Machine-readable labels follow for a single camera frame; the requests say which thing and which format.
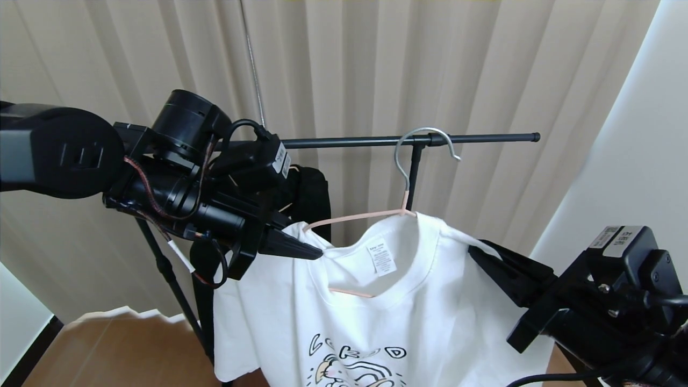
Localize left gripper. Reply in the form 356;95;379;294
105;173;286;282

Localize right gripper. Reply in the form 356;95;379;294
507;252;688;387

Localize black shorts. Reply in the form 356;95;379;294
191;166;332;350

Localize white garment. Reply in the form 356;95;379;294
213;212;554;387

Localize pink clothes hanger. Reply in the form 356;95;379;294
304;127;462;299

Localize black clothes rack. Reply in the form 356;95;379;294
134;132;541;387

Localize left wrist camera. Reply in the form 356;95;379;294
210;141;292;195

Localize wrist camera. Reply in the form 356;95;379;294
210;141;292;195
589;226;688;323

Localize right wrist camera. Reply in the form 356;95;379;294
589;226;688;323

